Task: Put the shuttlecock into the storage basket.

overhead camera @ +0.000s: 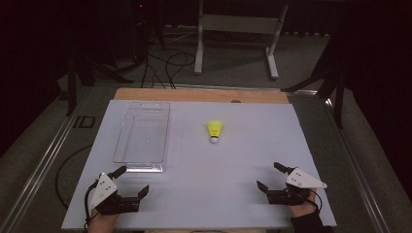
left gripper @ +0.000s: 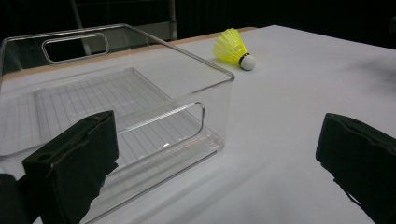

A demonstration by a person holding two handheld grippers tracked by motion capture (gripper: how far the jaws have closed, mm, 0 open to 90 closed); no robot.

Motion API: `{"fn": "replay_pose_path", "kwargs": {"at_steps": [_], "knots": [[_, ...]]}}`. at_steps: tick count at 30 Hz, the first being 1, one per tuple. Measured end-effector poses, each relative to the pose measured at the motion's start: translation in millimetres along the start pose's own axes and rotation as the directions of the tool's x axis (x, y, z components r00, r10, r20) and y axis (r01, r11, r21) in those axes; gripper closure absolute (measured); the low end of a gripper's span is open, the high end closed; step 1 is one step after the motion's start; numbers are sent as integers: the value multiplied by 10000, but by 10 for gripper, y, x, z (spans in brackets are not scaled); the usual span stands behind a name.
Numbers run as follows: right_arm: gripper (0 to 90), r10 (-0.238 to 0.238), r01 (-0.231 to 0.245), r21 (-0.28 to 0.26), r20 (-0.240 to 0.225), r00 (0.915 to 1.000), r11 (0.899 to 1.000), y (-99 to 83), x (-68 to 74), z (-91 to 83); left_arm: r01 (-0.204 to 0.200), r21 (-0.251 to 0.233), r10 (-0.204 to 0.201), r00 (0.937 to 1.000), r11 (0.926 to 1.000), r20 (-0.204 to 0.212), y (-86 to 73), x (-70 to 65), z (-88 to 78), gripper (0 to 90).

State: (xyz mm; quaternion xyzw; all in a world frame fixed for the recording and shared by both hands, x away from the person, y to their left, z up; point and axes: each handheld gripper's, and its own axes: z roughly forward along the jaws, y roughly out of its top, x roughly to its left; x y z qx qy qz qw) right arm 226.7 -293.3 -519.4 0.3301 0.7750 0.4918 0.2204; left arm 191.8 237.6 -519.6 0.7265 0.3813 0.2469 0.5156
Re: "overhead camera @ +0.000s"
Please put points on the clear plastic tray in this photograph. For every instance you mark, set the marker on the clear plastic tray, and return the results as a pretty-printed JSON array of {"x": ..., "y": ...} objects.
[{"x": 142, "y": 136}]

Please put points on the metal floor rail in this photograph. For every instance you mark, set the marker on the metal floor rail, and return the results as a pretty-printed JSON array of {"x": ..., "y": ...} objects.
[
  {"x": 356, "y": 168},
  {"x": 42, "y": 168}
]

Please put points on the white metal frame stand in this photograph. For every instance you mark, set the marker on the white metal frame stand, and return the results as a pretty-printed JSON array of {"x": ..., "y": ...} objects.
[{"x": 239, "y": 24}]

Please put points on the person's left hand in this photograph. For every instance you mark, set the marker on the person's left hand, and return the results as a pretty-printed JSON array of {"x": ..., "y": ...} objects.
[{"x": 101, "y": 222}]

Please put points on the black stand with angled legs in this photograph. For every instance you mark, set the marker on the black stand with angled legs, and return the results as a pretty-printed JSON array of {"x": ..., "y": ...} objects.
[
  {"x": 338, "y": 97},
  {"x": 72, "y": 87}
]

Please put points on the person's right hand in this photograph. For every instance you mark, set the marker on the person's right hand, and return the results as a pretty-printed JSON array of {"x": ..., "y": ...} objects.
[{"x": 302, "y": 208}]

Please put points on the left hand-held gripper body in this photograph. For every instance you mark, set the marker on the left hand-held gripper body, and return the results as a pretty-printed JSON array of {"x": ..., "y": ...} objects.
[{"x": 103, "y": 189}]

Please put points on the yellow shuttlecock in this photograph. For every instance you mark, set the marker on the yellow shuttlecock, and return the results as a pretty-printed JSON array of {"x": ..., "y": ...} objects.
[{"x": 214, "y": 129}]

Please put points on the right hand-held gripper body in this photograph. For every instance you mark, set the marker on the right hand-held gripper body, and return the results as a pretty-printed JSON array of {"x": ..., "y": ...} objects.
[{"x": 302, "y": 181}]

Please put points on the black rectangular floor bracket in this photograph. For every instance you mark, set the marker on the black rectangular floor bracket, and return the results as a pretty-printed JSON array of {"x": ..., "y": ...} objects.
[{"x": 85, "y": 122}]

